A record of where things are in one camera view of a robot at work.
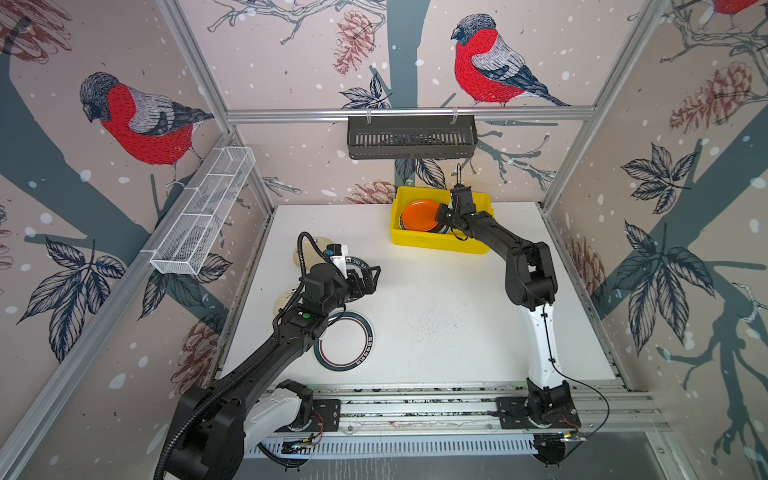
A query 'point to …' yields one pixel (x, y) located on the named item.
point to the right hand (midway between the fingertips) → (439, 208)
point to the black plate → (440, 228)
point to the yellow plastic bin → (454, 241)
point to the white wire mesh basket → (188, 241)
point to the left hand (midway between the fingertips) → (373, 264)
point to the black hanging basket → (412, 139)
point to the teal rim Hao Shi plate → (353, 262)
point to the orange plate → (420, 215)
